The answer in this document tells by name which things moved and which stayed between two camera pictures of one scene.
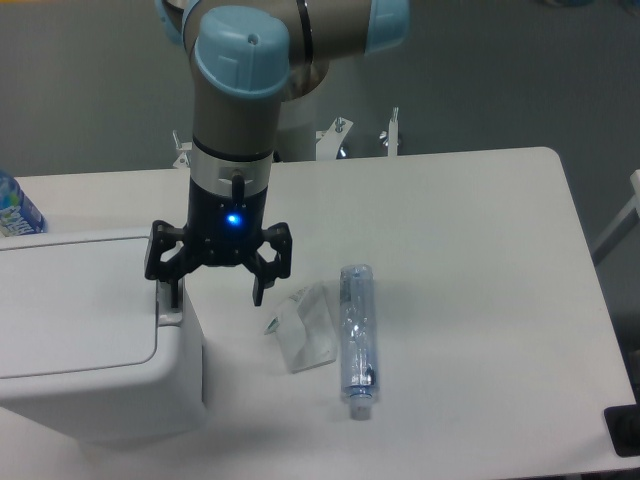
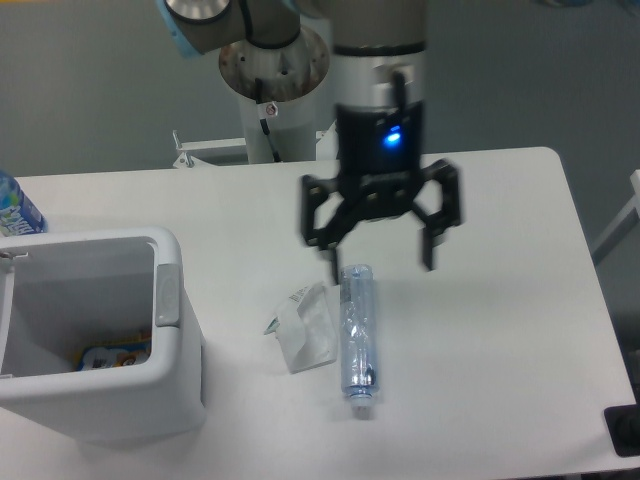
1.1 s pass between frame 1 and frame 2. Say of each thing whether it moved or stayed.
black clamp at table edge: stayed
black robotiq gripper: moved
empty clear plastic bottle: stayed
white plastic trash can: stayed
